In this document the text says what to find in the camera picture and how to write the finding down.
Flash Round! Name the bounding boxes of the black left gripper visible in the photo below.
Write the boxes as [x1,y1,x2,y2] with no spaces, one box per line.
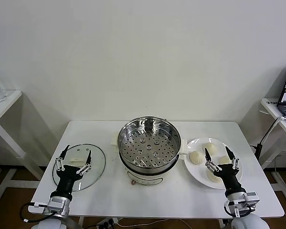
[52,144,93,198]

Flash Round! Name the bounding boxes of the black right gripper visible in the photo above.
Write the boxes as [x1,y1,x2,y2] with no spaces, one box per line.
[204,146,245,196]

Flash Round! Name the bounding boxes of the white steamed baozi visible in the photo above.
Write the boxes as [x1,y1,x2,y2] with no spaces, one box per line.
[206,169,224,184]
[202,142,220,155]
[189,151,205,165]
[218,155,233,165]

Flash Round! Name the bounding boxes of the round glass pot lid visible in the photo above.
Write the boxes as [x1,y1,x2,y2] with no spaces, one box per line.
[52,143,106,191]

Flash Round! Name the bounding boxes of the stainless steel steamer basket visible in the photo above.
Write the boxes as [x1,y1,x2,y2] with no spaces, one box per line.
[117,116,183,169]

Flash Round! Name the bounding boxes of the white round plate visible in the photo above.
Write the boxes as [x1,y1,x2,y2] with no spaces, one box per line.
[184,137,244,190]

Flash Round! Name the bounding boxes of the white power strip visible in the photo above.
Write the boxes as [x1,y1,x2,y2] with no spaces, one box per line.
[95,219,119,229]

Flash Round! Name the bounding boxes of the white side table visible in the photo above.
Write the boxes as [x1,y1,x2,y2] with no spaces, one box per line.
[0,89,48,201]

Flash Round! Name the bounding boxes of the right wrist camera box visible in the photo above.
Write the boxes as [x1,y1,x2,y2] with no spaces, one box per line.
[243,191,261,206]

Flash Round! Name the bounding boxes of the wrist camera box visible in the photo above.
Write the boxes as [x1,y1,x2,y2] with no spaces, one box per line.
[243,191,261,206]
[28,202,50,214]

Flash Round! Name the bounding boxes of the black cable with white plug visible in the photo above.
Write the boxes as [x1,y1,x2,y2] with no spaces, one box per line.
[249,115,286,161]

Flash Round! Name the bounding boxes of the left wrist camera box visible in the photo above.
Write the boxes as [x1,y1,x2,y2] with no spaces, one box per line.
[28,202,50,214]

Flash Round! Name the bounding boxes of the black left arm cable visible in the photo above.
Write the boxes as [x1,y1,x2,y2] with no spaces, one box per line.
[20,202,54,224]

